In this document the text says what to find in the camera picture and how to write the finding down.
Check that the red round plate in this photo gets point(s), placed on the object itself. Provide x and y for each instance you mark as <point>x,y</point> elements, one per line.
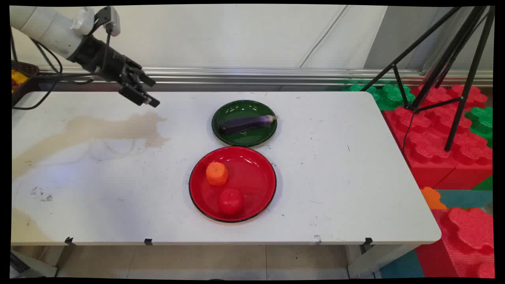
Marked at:
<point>250,181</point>

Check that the dark green round plate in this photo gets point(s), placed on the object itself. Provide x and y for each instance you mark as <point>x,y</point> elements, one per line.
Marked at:
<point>244,136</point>

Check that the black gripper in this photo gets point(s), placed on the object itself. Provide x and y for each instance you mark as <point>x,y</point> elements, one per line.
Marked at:
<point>100,59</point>

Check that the black table edge clip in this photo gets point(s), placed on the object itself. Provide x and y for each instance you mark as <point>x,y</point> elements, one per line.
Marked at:
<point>367,241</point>
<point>148,241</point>
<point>70,240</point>

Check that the black tripod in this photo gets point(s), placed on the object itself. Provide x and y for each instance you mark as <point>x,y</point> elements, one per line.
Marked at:
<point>449,71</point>

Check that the green foam block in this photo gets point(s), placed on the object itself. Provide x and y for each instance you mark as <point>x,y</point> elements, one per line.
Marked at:
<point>482,122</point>
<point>388,96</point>

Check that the aluminium wall rail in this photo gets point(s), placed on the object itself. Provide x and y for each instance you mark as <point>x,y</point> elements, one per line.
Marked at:
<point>276,75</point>

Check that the yellow toy in basket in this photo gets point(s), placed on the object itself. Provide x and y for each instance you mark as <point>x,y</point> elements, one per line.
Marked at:
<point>17,78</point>

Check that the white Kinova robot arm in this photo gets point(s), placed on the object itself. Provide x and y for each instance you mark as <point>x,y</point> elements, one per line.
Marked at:
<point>47,25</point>

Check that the large red foam block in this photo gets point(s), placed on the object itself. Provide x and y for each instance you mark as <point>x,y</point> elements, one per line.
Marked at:
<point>430,146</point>

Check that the brown wicker basket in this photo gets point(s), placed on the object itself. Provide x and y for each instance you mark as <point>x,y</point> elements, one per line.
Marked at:
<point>24,69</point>

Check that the grey base plate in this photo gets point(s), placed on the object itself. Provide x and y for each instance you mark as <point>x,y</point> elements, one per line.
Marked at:
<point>29,268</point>

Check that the orange foam block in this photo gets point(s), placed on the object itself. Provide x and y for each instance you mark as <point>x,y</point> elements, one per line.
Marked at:
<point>432,198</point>

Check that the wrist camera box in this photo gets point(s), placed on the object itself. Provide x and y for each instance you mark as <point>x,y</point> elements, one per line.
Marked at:
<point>110,17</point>

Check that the orange toy fruit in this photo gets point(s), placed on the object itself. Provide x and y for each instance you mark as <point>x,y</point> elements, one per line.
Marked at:
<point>216,173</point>

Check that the teal foam mat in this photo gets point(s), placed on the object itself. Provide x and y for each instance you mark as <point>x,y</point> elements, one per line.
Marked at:
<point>465,198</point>

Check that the red toy tomato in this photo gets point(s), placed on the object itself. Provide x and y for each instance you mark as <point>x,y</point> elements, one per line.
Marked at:
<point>231,201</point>

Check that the white table leg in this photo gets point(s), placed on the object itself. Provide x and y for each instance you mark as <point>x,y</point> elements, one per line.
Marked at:
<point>375,262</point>

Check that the purple toy eggplant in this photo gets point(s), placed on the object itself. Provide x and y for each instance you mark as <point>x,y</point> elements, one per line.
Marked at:
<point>244,123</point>

